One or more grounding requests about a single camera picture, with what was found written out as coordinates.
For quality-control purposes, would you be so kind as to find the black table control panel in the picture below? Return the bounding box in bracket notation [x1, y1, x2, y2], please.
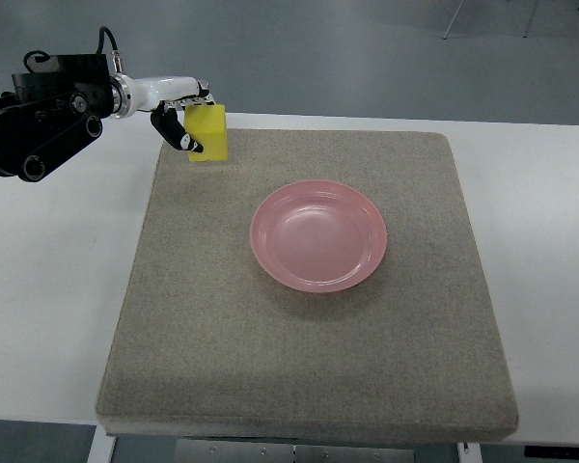
[524, 446, 579, 460]

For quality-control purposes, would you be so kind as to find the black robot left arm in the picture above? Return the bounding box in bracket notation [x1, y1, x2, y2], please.
[0, 26, 122, 182]

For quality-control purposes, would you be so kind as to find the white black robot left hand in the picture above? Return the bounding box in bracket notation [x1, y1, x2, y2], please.
[110, 73, 216, 153]

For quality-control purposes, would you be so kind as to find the pink plate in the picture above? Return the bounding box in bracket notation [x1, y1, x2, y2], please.
[250, 179, 387, 293]

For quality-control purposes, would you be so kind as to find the white table frame left leg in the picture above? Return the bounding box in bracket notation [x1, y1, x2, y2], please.
[87, 425, 117, 463]

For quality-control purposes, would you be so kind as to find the yellow foam block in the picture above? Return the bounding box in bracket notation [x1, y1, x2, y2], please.
[183, 104, 228, 162]

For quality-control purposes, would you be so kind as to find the white table frame leg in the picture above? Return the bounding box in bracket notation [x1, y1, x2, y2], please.
[87, 425, 117, 463]
[457, 443, 483, 463]

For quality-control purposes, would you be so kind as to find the beige fabric mat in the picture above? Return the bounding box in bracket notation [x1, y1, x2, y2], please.
[93, 127, 520, 444]

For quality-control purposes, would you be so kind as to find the grey metal base plate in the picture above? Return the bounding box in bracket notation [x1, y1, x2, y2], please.
[174, 439, 416, 463]

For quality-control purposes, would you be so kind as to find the white table frame right leg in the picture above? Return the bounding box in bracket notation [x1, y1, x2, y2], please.
[457, 443, 483, 463]

